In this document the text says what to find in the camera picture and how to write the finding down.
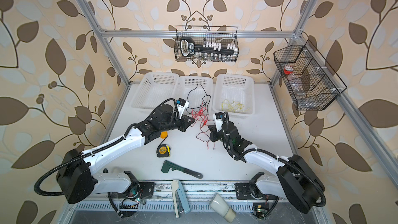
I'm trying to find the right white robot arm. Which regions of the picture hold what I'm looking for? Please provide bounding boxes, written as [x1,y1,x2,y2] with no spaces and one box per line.
[208,112,326,214]

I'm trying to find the black cable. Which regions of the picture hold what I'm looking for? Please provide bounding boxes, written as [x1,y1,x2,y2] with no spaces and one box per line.
[186,82,212,110]
[186,94,212,116]

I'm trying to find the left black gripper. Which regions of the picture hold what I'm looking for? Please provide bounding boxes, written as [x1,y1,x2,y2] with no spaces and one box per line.
[159,112,197,133]

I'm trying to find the left white plastic basket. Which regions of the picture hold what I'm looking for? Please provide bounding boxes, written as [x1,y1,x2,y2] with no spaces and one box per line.
[131,72,179,112]

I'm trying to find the back black wire basket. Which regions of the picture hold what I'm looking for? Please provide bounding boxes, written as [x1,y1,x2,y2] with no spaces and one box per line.
[174,24,239,63]

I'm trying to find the red item in wire basket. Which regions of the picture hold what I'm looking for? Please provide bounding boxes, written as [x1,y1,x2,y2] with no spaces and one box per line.
[283,65,294,75]

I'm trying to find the yellow cable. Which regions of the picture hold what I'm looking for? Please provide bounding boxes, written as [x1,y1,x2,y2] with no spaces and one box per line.
[220,99,246,113]

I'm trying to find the black wire basket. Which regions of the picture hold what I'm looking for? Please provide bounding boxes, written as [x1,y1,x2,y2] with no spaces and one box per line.
[273,40,347,111]
[174,24,239,63]

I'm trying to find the white plastic basket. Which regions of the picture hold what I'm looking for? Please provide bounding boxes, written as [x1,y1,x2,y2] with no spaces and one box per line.
[131,72,179,112]
[212,74,256,118]
[172,76,214,115]

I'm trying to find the yellow black tape measure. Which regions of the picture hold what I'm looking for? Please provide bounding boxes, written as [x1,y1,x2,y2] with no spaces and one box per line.
[157,144,171,158]

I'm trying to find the middle white plastic basket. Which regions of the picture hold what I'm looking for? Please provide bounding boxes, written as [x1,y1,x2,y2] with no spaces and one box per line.
[172,76,214,115]

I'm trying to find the green black pipe wrench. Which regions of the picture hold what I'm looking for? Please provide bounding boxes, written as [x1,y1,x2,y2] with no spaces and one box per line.
[161,160,203,179]

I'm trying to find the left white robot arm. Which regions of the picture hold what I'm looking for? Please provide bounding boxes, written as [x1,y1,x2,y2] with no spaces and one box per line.
[34,98,195,204]

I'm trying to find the yellow corn cob toy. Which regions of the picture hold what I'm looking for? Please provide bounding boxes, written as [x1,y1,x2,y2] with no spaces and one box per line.
[160,132,168,139]

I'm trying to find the right black wire basket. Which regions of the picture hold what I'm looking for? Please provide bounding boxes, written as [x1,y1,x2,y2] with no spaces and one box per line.
[273,40,347,111]

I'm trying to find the black socket set holder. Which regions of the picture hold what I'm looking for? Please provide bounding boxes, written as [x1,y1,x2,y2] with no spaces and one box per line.
[178,37,239,57]

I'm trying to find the right white plastic basket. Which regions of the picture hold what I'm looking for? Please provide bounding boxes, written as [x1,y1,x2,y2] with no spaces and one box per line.
[212,74,256,118]

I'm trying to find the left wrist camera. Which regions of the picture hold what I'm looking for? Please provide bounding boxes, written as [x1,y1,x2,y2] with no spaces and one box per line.
[176,98,189,119]

